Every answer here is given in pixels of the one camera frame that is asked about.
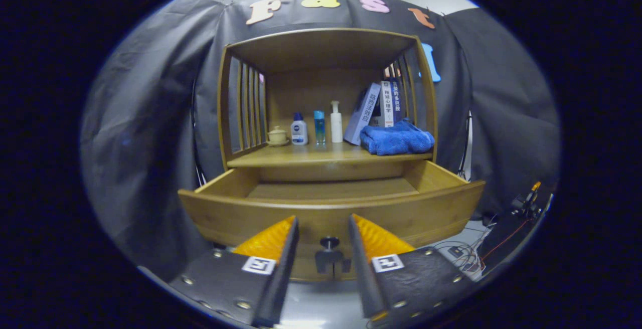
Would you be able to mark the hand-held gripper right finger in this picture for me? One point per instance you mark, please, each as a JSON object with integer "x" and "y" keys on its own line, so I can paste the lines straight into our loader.
{"x": 362, "y": 274}

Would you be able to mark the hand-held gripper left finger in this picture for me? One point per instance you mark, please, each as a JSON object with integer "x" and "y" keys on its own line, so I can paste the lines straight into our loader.
{"x": 281, "y": 274}

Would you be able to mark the black drawer knob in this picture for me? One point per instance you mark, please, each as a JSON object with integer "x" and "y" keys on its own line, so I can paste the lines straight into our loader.
{"x": 329, "y": 242}

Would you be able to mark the wooden drawer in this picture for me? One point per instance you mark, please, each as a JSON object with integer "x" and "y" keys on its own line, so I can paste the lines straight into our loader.
{"x": 225, "y": 218}

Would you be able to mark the wooden countertop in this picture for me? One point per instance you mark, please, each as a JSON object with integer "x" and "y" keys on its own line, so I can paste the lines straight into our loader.
{"x": 311, "y": 154}

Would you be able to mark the wooden cabinet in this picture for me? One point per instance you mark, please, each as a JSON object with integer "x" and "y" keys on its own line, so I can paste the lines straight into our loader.
{"x": 321, "y": 50}

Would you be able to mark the beige lidded tea cup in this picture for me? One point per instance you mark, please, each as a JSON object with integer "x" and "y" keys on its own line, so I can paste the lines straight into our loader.
{"x": 277, "y": 136}

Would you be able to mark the folded blue towel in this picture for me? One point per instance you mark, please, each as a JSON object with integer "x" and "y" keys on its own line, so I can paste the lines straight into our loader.
{"x": 396, "y": 139}

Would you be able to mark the white bottle with blue cap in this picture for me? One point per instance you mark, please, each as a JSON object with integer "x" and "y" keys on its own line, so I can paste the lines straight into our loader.
{"x": 299, "y": 131}

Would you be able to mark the white pump bottle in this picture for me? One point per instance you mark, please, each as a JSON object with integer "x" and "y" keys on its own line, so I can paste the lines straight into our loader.
{"x": 336, "y": 126}

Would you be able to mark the clear teal bottle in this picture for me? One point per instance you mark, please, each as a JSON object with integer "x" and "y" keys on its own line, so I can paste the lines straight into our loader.
{"x": 319, "y": 126}

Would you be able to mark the pale blue book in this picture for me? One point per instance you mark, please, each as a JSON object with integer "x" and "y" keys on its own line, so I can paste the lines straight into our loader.
{"x": 363, "y": 113}

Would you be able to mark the black equipment with orange clip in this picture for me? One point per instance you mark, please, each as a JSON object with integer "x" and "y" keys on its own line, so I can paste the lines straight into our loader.
{"x": 521, "y": 208}

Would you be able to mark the white spine book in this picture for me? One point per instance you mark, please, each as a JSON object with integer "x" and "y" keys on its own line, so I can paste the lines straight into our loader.
{"x": 387, "y": 103}

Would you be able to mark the dark blue book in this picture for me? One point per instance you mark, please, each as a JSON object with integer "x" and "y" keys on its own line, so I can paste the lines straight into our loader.
{"x": 396, "y": 101}

